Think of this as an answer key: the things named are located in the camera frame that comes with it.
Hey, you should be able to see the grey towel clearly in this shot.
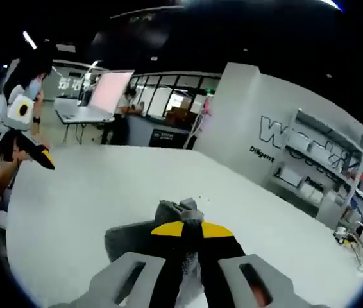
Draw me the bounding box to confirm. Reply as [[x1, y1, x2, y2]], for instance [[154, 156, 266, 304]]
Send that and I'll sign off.
[[104, 197, 208, 308]]

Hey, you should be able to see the white folding table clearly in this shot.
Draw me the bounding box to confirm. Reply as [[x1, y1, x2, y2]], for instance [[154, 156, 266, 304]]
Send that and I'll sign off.
[[54, 98, 115, 145]]

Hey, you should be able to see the ceiling light strip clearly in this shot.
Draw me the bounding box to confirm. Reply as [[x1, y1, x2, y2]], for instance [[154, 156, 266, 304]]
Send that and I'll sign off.
[[22, 30, 38, 51]]

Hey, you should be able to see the pale pink board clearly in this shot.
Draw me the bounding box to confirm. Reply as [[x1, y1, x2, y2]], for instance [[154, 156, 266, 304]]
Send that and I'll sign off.
[[89, 69, 135, 120]]

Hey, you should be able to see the group of white storage boxes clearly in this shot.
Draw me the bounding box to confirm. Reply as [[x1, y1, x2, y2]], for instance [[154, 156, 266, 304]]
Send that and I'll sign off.
[[277, 126, 363, 209]]

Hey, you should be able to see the dark reception counter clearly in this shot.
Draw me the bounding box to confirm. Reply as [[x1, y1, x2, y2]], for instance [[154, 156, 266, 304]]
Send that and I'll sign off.
[[126, 112, 192, 149]]

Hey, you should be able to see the grey metal shelf rack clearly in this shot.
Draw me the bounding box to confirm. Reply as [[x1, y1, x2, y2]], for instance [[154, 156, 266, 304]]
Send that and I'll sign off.
[[263, 108, 363, 230]]

